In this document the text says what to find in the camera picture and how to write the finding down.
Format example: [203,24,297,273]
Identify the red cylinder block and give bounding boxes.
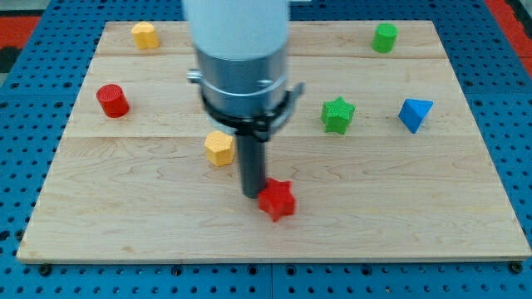
[96,84,130,118]

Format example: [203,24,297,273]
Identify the wooden board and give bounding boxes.
[17,21,531,264]

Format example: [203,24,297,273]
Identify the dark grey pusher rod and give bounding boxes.
[236,135,266,199]

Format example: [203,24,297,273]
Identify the blue triangle block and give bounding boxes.
[398,98,434,134]

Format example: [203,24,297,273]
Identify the black cable clamp ring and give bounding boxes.
[199,81,306,144]

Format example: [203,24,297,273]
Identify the yellow hexagon block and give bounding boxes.
[204,130,235,167]

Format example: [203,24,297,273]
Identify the green star block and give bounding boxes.
[321,96,356,135]

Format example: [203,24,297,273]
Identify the red star block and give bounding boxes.
[258,178,296,223]

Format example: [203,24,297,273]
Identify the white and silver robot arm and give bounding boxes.
[183,0,293,125]

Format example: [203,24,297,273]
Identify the green cylinder block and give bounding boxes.
[372,22,398,53]

